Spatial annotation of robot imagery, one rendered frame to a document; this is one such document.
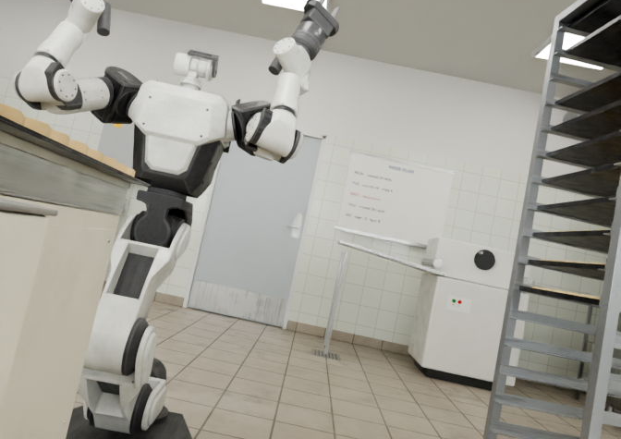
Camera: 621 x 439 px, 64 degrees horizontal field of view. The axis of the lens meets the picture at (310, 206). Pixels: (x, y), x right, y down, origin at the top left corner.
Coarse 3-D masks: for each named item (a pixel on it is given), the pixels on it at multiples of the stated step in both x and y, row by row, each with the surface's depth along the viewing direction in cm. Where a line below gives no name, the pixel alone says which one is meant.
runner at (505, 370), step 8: (504, 368) 159; (512, 368) 159; (520, 368) 160; (512, 376) 157; (520, 376) 159; (528, 376) 160; (536, 376) 160; (544, 376) 160; (552, 376) 160; (560, 376) 161; (560, 384) 159; (568, 384) 161; (576, 384) 161; (584, 384) 161; (608, 392) 162; (616, 392) 162
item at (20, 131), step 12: (0, 120) 43; (12, 132) 50; (24, 132) 48; (36, 132) 49; (36, 144) 57; (48, 144) 54; (60, 144) 55; (72, 156) 63; (84, 156) 62; (96, 168) 74; (108, 168) 70; (132, 180) 85; (144, 180) 93
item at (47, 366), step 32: (0, 192) 51; (64, 224) 67; (96, 224) 79; (64, 256) 69; (96, 256) 82; (32, 288) 62; (64, 288) 71; (96, 288) 85; (32, 320) 64; (64, 320) 74; (32, 352) 66; (64, 352) 76; (32, 384) 68; (64, 384) 79; (0, 416) 61; (32, 416) 70; (64, 416) 82
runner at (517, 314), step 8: (512, 312) 161; (520, 312) 161; (528, 312) 161; (520, 320) 158; (528, 320) 161; (536, 320) 161; (544, 320) 161; (552, 320) 162; (560, 320) 162; (568, 328) 162; (576, 328) 162; (584, 328) 162; (592, 328) 163
